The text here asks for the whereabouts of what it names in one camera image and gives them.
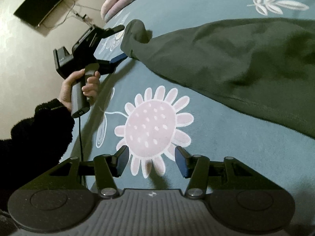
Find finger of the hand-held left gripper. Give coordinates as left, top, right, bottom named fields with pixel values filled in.
left=97, top=53, right=128, bottom=75
left=98, top=25, right=125, bottom=39

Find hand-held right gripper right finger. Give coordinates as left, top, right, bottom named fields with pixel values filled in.
left=175, top=146, right=271, bottom=199

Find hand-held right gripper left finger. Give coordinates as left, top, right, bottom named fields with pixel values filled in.
left=32, top=146, right=130, bottom=199

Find dark green pants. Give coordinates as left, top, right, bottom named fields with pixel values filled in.
left=120, top=17, right=315, bottom=138

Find person's left forearm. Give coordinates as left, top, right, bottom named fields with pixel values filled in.
left=0, top=98, right=75, bottom=217

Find person's left hand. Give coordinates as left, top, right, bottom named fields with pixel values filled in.
left=59, top=69, right=101, bottom=110

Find folded pink floral quilt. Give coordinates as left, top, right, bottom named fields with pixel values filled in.
left=101, top=0, right=148, bottom=22

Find bed with teal floral sheet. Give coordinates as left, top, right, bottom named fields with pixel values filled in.
left=59, top=0, right=315, bottom=236

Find dangling wall cables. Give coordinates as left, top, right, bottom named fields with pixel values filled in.
left=37, top=0, right=95, bottom=28

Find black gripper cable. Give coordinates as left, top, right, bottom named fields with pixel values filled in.
left=77, top=117, right=84, bottom=158

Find black wall television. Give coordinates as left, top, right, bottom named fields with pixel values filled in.
left=13, top=0, right=75, bottom=27

